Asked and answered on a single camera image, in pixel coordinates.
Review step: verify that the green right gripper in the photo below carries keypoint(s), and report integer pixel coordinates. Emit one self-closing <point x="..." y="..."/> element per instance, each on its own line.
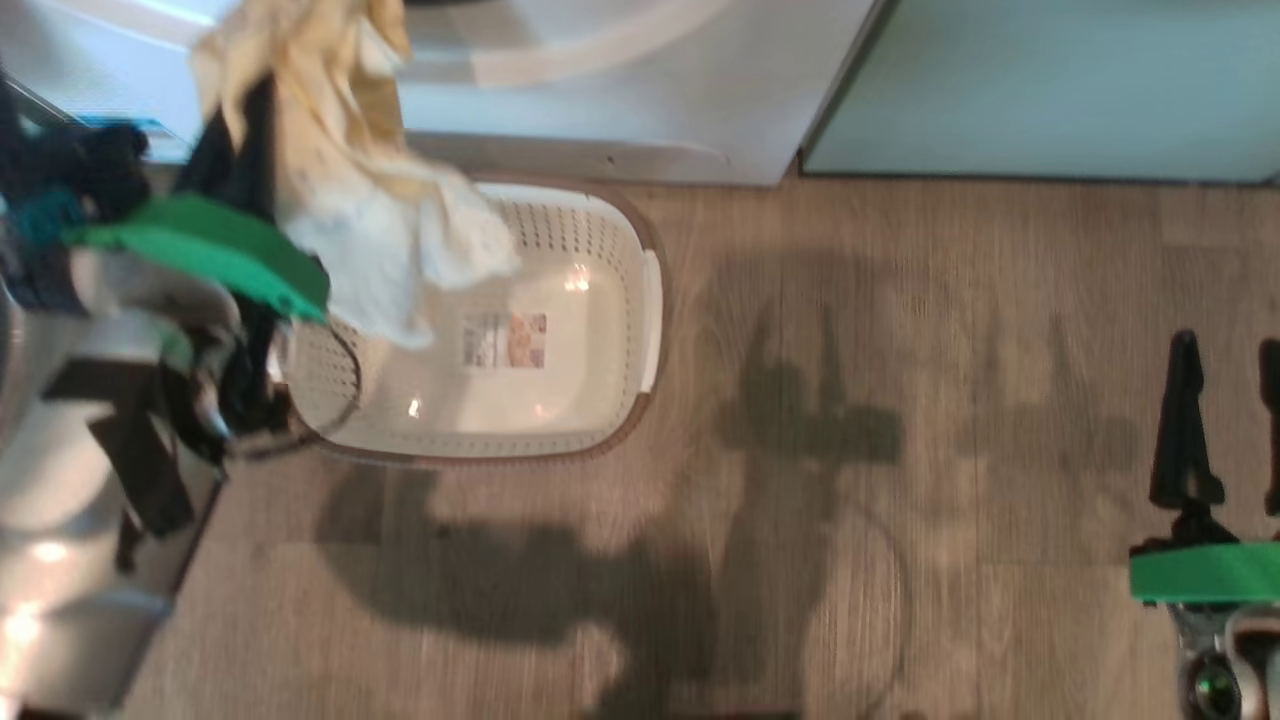
<point x="1210" y="572"/>

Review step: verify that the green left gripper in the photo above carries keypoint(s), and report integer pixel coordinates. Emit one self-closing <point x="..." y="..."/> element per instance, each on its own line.
<point x="220" y="245"/>

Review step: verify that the yellow baby garment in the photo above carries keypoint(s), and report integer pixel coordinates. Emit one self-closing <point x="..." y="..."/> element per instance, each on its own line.
<point x="350" y="200"/>

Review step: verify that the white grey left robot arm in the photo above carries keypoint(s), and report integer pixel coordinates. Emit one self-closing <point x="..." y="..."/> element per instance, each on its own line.
<point x="60" y="450"/>

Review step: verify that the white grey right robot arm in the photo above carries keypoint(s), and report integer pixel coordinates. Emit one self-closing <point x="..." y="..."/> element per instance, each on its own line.
<point x="1225" y="670"/>

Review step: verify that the white front-load washing machine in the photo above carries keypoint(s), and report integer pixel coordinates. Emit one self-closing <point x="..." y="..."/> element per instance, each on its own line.
<point x="650" y="100"/>

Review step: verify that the blue energy label sticker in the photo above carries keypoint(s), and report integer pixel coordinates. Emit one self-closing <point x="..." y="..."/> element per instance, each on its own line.
<point x="125" y="123"/>

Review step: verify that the paper label inside basket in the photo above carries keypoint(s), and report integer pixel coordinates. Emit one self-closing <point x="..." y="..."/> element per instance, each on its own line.
<point x="505" y="340"/>

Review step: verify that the plain pale green cabinet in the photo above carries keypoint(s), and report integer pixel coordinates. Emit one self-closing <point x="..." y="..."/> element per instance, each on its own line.
<point x="1050" y="90"/>

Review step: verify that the cream perforated laundry basket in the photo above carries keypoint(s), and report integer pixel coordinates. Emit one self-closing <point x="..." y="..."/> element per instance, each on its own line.
<point x="560" y="410"/>

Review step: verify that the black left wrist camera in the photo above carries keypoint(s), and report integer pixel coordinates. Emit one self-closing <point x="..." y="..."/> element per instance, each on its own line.
<point x="100" y="165"/>

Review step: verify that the teal plastic wrist bracket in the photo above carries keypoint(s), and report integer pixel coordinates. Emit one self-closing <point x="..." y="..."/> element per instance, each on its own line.
<point x="50" y="218"/>

